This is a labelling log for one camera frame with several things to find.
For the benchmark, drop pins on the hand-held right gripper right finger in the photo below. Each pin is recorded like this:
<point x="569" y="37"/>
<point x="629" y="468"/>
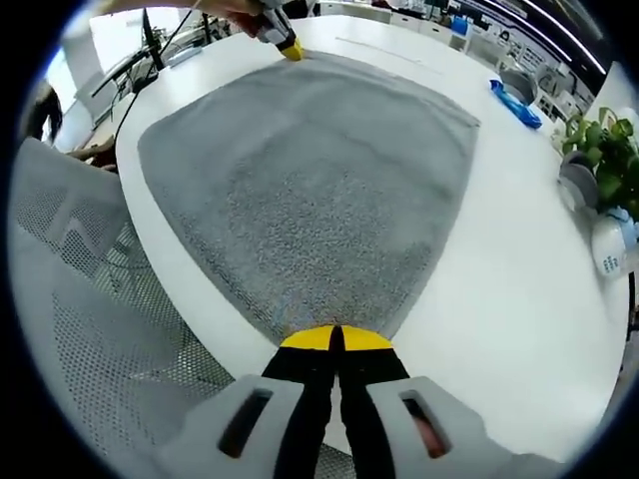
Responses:
<point x="369" y="379"/>

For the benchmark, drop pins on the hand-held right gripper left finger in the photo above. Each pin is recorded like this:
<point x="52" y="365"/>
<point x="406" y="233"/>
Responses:
<point x="299" y="379"/>

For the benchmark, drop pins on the white bottle with blue print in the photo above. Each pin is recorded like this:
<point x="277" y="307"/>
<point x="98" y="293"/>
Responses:
<point x="611" y="244"/>

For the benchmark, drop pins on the blue wet wipes packet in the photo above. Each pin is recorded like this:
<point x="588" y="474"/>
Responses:
<point x="519" y="110"/>

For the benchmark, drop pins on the grey mesh office chair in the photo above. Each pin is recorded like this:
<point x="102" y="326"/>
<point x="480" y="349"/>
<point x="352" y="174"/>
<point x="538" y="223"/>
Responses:
<point x="100" y="309"/>

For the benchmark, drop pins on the blue storage box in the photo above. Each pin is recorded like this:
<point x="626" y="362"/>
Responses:
<point x="460" y="25"/>

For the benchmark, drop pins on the green potted plant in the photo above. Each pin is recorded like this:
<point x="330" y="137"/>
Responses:
<point x="611" y="154"/>

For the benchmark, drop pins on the white table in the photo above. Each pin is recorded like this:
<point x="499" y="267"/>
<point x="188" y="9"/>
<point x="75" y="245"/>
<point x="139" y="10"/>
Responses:
<point x="499" y="259"/>

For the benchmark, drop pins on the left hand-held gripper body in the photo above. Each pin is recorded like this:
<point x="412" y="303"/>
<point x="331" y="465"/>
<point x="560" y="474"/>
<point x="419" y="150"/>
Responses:
<point x="294" y="5"/>

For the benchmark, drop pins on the grey towel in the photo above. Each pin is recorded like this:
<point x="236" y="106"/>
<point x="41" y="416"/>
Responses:
<point x="309" y="189"/>

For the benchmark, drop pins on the person's left hand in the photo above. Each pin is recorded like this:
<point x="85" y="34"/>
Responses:
<point x="247" y="20"/>

